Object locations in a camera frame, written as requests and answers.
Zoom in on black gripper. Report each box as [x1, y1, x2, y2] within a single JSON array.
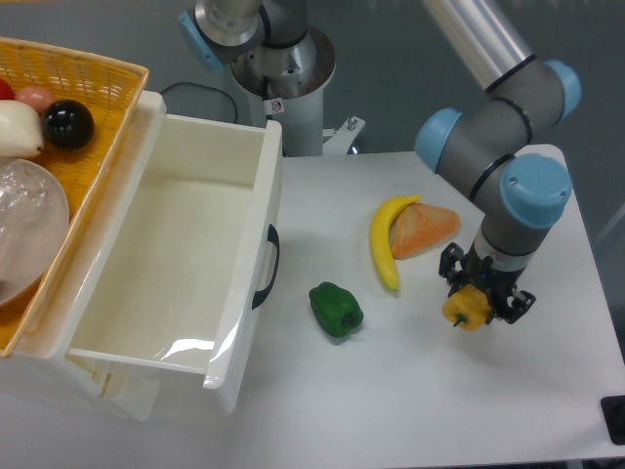
[[438, 242, 536, 324]]

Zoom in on yellow bell pepper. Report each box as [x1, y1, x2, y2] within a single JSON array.
[[442, 284, 491, 331]]

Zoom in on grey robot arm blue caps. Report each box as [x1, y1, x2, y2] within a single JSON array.
[[415, 1, 581, 330]]

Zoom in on green bell pepper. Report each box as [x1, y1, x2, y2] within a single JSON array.
[[309, 281, 364, 339]]

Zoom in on yellow banana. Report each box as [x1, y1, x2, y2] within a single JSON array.
[[369, 194, 421, 292]]

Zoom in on black corner device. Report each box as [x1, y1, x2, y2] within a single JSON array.
[[600, 395, 625, 446]]

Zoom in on white plastic drawer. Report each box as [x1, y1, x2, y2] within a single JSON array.
[[68, 115, 282, 420]]

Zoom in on yellow woven basket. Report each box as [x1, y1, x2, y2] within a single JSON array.
[[1, 37, 148, 358]]

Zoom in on black ball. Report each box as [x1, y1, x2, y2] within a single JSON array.
[[42, 99, 95, 150]]

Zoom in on white drawer cabinet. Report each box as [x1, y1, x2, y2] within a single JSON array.
[[1, 92, 166, 411]]

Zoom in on pink peach toy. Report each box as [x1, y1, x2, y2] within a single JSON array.
[[15, 86, 57, 113]]

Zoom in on white radish toy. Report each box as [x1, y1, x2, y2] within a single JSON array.
[[1, 100, 44, 158]]

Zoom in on red tomato toy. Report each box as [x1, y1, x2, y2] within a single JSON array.
[[0, 78, 16, 101]]

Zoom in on white metal bracket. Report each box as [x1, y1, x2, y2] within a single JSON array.
[[322, 115, 366, 156]]

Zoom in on black drawer handle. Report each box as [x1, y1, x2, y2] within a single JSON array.
[[252, 224, 281, 310]]

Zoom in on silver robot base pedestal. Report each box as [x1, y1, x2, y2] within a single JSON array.
[[178, 1, 336, 156]]

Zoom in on black cable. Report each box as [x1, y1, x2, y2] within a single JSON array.
[[158, 81, 239, 123]]

